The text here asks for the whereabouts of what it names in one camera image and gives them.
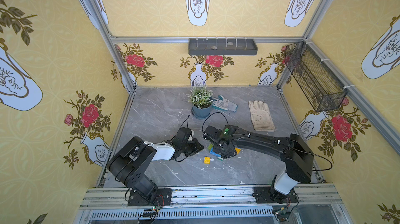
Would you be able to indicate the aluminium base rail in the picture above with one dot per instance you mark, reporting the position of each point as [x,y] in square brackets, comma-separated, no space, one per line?
[316,203]

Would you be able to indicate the grey wall shelf tray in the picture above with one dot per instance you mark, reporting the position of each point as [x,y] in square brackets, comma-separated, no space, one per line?
[222,46]

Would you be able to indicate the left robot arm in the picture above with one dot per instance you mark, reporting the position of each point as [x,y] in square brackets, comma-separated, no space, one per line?
[129,164]

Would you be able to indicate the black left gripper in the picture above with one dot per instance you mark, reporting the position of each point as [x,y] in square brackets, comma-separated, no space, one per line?
[190,146]

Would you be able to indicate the aluminium corner post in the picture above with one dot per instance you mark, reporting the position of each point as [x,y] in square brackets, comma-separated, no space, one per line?
[103,29]

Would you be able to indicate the teal grey work glove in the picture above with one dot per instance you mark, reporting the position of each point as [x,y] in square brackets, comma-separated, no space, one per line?
[222,103]

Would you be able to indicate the beige work glove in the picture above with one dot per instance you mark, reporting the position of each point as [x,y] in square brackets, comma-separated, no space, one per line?
[261,117]

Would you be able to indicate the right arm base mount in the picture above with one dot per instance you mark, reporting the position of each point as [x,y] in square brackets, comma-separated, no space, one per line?
[270,195]

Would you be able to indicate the lime green lego brick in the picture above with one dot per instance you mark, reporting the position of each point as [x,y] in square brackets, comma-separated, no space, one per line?
[210,146]

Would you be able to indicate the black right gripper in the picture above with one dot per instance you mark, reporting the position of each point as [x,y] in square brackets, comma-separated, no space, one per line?
[223,148]

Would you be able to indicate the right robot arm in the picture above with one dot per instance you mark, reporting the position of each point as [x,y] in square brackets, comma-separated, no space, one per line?
[292,150]

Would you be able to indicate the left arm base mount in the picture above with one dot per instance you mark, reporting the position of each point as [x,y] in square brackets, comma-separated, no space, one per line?
[160,197]

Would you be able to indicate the black wire mesh basket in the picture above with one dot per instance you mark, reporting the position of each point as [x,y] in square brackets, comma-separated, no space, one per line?
[319,84]

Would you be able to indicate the green artificial plant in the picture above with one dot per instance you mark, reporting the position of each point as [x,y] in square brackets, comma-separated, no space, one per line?
[200,97]

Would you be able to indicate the grey plant pot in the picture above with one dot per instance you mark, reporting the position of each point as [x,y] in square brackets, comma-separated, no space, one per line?
[201,113]

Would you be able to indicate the yellow lego brick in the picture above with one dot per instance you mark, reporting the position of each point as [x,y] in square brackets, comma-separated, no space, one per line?
[207,160]

